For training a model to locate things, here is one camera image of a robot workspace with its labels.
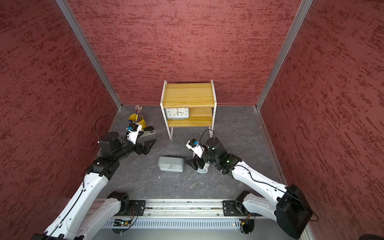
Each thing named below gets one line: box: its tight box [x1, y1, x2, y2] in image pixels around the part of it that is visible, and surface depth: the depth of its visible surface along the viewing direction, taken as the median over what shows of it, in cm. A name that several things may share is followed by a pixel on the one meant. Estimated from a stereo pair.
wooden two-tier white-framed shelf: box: [160, 79, 217, 140], surface depth 85 cm
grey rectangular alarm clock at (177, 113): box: [165, 108, 190, 120], surface depth 91 cm
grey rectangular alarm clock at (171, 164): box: [157, 156, 185, 173], surface depth 85 cm
